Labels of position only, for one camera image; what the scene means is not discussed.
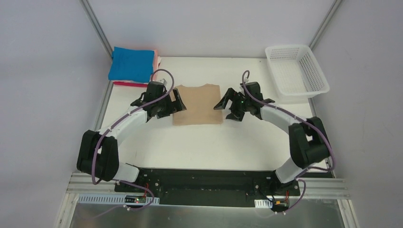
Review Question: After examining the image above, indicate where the beige t shirt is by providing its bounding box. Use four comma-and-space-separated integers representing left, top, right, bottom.
173, 84, 223, 126

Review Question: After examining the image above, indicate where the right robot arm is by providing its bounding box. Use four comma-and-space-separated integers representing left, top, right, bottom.
214, 82, 331, 184

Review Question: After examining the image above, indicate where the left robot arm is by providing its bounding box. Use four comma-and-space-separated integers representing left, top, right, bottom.
77, 82, 186, 182

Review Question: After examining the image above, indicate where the red folded t shirt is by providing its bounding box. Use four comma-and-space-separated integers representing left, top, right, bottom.
113, 81, 148, 88

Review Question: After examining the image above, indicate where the pink folded t shirt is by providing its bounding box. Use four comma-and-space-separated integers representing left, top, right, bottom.
150, 49, 159, 81

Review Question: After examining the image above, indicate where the blue folded t shirt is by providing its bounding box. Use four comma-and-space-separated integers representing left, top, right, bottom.
108, 47, 157, 84

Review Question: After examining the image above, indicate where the white plastic basket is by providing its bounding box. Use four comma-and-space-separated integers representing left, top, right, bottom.
265, 45, 330, 103

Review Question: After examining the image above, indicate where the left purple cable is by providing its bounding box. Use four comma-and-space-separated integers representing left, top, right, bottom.
91, 68, 175, 186

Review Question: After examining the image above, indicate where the purple cable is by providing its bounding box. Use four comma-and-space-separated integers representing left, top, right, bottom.
241, 70, 337, 174
91, 68, 175, 186

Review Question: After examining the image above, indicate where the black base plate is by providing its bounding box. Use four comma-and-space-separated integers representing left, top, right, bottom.
135, 168, 303, 208

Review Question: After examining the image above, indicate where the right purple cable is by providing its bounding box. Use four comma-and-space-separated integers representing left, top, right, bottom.
241, 70, 337, 174

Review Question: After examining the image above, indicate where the right white cable duct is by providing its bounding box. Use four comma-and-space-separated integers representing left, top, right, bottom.
254, 199, 273, 209

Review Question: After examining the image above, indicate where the white cable duct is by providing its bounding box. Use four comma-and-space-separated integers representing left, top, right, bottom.
254, 199, 273, 209
77, 194, 160, 206

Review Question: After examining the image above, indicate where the left white cable duct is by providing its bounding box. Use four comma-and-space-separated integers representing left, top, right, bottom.
77, 194, 160, 206

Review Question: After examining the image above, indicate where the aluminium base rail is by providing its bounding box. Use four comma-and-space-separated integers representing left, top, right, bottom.
67, 173, 351, 200

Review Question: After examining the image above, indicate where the left aluminium frame post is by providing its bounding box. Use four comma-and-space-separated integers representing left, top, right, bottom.
79, 0, 113, 56

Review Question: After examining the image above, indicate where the aluminium frame post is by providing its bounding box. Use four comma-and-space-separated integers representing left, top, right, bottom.
308, 0, 344, 51
79, 0, 113, 56

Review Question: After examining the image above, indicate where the right aluminium frame post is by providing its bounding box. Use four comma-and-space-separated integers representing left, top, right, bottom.
308, 0, 344, 51

